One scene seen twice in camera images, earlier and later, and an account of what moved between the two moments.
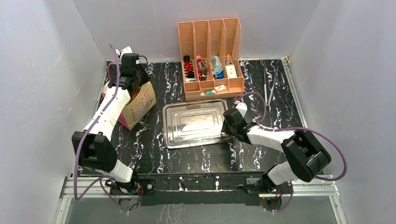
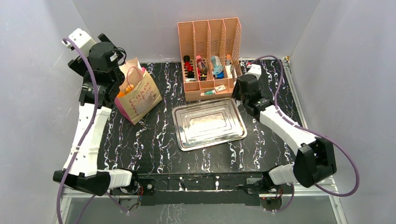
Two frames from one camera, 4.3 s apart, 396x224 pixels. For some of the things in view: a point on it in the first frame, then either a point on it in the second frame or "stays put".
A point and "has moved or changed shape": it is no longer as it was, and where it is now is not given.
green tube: (208, 93) stays put
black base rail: (198, 188) stays put
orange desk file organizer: (211, 52) stays put
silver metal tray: (195, 123) has moved or changed shape
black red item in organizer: (190, 73) stays put
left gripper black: (146, 78) → (80, 66)
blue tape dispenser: (217, 67) stays put
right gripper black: (228, 122) → (240, 85)
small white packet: (220, 87) stays put
